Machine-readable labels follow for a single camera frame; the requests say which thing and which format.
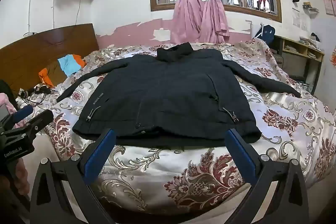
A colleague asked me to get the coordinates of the wall calendar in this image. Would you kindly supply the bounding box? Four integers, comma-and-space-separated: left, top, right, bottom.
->
321, 0, 336, 15

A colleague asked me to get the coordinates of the orange blue brown pillow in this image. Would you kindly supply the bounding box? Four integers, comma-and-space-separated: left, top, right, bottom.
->
38, 54, 87, 88

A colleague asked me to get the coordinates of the small wall shelf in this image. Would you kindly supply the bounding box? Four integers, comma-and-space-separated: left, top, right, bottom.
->
302, 2, 319, 13

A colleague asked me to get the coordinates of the person's left hand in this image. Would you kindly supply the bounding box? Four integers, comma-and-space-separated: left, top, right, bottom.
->
13, 160, 30, 195

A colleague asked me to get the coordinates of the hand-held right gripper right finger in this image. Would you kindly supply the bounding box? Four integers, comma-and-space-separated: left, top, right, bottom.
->
225, 128, 310, 224

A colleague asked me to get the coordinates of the blue backpack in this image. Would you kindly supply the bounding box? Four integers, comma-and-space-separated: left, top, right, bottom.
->
253, 25, 276, 44

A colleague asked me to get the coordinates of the black jacket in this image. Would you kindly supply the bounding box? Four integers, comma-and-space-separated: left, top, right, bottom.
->
56, 42, 302, 149

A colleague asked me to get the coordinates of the floral satin bedspread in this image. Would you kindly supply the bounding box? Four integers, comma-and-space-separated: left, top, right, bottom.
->
16, 39, 336, 216

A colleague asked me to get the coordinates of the person's pink fleece clothing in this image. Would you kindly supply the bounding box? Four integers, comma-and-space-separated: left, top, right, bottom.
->
0, 93, 19, 115

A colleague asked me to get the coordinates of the wooden shelf desk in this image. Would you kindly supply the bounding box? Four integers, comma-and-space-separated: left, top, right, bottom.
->
273, 35, 325, 94

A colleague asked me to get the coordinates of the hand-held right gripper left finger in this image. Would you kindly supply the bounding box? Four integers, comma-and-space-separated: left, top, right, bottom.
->
29, 128, 117, 224

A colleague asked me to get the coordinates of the white wall chart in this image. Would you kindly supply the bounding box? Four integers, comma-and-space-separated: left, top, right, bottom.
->
293, 7, 307, 30

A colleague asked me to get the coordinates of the wooden headboard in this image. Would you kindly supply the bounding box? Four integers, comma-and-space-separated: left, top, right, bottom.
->
0, 23, 100, 106

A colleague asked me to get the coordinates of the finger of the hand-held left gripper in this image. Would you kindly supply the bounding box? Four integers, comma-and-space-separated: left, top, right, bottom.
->
10, 105, 34, 123
25, 109, 54, 136

